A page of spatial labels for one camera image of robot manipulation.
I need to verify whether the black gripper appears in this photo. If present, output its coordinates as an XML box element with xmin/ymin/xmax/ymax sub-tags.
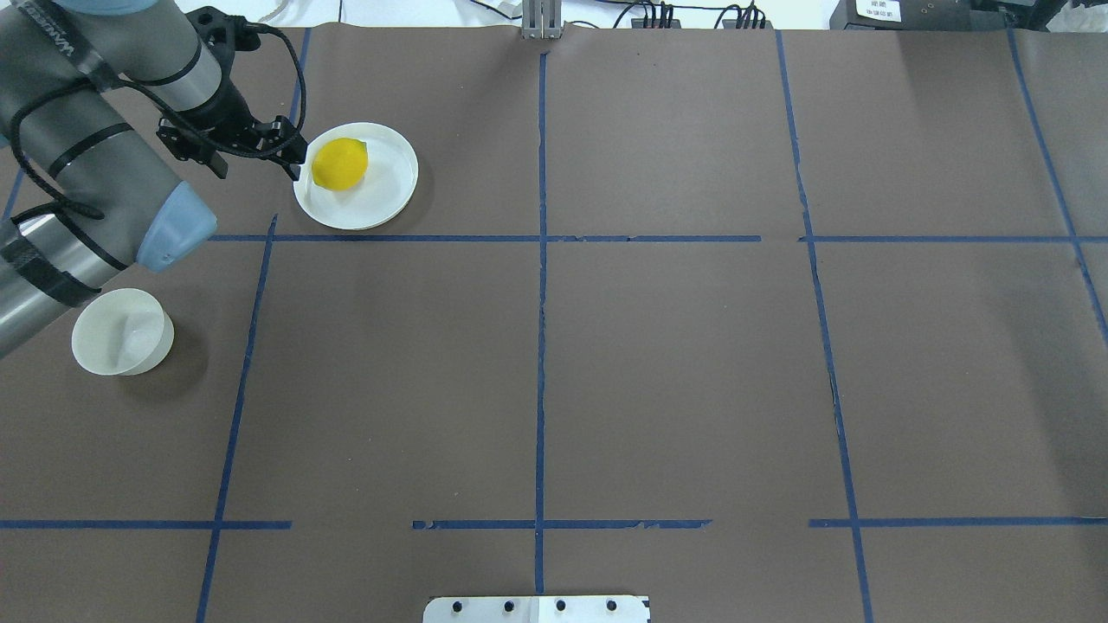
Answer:
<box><xmin>156</xmin><ymin>86</ymin><xmax>307</xmax><ymax>182</ymax></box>

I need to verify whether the yellow lemon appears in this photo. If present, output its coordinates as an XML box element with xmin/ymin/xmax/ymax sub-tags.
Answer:
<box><xmin>312</xmin><ymin>137</ymin><xmax>369</xmax><ymax>192</ymax></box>

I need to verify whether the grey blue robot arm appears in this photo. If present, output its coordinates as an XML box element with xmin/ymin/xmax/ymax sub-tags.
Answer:
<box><xmin>3</xmin><ymin>1</ymin><xmax>307</xmax><ymax>355</ymax></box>

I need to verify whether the white plate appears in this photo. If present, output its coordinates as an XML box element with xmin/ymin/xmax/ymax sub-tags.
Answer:
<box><xmin>293</xmin><ymin>122</ymin><xmax>419</xmax><ymax>229</ymax></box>

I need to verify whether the white bowl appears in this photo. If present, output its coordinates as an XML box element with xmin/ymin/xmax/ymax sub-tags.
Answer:
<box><xmin>70</xmin><ymin>288</ymin><xmax>177</xmax><ymax>377</ymax></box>

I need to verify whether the brown paper table cover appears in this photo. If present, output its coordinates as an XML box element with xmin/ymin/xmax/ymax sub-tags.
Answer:
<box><xmin>3</xmin><ymin>25</ymin><xmax>1105</xmax><ymax>622</ymax></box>

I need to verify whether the black power box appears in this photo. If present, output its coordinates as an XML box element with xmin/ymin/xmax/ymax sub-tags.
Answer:
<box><xmin>828</xmin><ymin>1</ymin><xmax>1020</xmax><ymax>32</ymax></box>

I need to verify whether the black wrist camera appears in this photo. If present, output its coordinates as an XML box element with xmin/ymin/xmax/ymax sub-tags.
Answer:
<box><xmin>186</xmin><ymin>6</ymin><xmax>261</xmax><ymax>74</ymax></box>

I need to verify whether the aluminium frame post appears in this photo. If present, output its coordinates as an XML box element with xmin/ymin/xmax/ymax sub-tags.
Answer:
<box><xmin>519</xmin><ymin>0</ymin><xmax>564</xmax><ymax>40</ymax></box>

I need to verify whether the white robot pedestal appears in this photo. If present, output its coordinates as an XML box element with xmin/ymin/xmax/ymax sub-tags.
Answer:
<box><xmin>421</xmin><ymin>594</ymin><xmax>652</xmax><ymax>622</ymax></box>

